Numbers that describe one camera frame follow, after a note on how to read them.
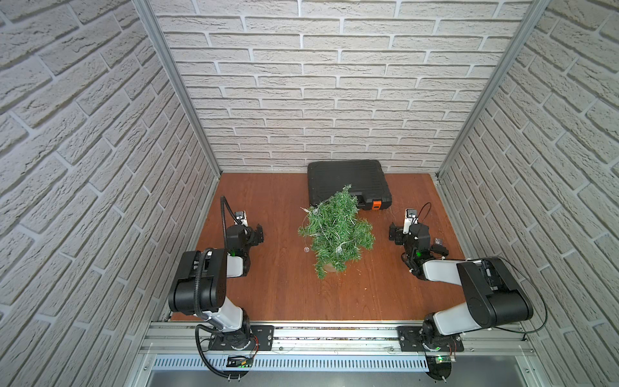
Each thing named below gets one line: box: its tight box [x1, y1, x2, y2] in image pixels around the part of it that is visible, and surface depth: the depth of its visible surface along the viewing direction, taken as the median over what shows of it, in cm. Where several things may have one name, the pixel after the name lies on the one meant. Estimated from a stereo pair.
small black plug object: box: [430, 244, 449, 257], surface depth 94 cm
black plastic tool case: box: [307, 159, 393, 211], surface depth 113 cm
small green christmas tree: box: [297, 184, 376, 280], surface depth 69 cm
